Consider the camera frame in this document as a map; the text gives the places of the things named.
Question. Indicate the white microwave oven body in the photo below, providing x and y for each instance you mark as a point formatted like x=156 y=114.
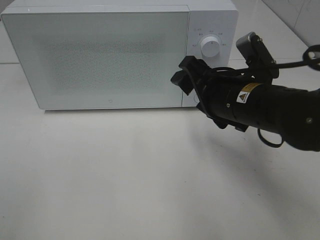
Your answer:
x=205 y=17

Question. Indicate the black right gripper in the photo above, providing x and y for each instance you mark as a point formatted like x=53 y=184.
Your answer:
x=212 y=86

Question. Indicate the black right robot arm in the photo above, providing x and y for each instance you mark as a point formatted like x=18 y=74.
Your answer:
x=244 y=98

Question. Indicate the round door release button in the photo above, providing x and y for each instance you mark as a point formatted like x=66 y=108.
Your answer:
x=196 y=99

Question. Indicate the upper white power knob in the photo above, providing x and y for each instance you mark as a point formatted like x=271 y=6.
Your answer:
x=210 y=45

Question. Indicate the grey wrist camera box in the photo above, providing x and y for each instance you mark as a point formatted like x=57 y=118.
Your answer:
x=257 y=56

